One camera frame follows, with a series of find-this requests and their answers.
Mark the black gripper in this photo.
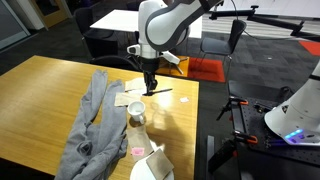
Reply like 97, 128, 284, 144
139, 56, 162, 97

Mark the black pen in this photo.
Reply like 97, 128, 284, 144
142, 87, 174, 97

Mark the brown paper napkin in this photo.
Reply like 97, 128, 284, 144
145, 148, 175, 180
125, 124, 155, 163
124, 77, 148, 93
114, 91, 143, 108

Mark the black office chair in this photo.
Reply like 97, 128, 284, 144
73, 5, 119, 59
89, 54, 141, 72

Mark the white table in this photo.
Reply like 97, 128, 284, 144
89, 8, 204, 39

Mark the grey cloth garment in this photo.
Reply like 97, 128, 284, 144
54, 69, 129, 180

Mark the black chair with thin legs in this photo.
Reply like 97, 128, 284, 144
199, 18, 248, 81

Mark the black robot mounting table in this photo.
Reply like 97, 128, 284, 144
206, 79, 320, 180

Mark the wooden door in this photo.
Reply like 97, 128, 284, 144
31, 0, 73, 29

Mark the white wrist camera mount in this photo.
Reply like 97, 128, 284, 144
126, 44, 184, 75

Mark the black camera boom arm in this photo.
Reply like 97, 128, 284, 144
209, 4, 320, 38

